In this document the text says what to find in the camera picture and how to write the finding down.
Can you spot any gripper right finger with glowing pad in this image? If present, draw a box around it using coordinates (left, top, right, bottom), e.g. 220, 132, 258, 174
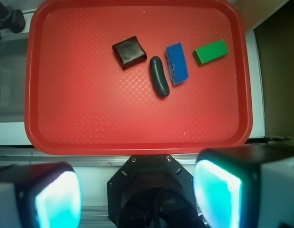
193, 144, 294, 228

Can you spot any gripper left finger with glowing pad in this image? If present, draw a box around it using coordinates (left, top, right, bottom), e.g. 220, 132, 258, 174
0, 162, 82, 228

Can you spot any green rectangular block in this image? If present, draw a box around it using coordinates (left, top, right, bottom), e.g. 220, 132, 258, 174
192, 39, 229, 66

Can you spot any red plastic tray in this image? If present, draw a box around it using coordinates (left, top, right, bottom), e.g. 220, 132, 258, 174
25, 0, 252, 155

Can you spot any blue sponge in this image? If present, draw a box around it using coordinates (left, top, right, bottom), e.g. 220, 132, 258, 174
165, 43, 189, 86

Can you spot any dark green toy cucumber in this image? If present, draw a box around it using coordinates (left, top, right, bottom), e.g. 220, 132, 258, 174
150, 56, 170, 97

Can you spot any dark brown square pouch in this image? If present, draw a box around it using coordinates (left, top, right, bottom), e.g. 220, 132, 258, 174
112, 36, 147, 69

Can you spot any black clamp knob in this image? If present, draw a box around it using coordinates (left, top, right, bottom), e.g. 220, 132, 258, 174
0, 1, 26, 40

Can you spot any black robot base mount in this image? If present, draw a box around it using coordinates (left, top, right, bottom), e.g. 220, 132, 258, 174
107, 155, 206, 228

